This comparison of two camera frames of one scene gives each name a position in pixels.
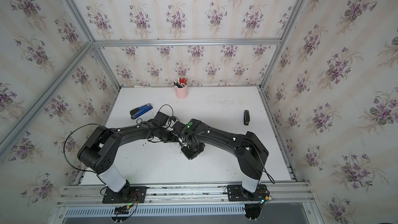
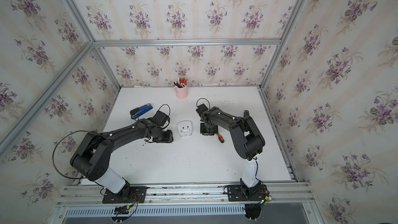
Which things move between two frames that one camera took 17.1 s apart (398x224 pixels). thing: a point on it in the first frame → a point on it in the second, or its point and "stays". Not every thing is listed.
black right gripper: (189, 156) → (213, 130)
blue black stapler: (136, 112) stays
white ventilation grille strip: (159, 210) stays
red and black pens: (181, 82) stays
